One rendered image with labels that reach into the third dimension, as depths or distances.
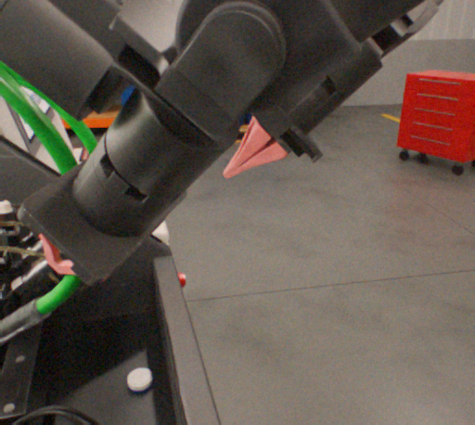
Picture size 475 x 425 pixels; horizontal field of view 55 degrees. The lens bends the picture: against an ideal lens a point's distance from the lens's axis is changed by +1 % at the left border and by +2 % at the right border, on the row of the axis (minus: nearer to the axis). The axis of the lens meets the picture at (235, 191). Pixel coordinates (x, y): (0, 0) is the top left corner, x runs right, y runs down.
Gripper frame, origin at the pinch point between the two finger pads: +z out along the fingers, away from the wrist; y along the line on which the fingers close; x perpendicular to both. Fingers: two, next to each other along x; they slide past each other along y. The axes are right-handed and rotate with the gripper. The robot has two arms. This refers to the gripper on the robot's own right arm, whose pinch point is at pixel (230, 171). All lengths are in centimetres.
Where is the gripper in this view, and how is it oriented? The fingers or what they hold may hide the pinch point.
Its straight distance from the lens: 52.0
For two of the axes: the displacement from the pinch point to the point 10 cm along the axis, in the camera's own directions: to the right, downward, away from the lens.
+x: 0.0, 3.5, -9.4
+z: -7.2, 6.5, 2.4
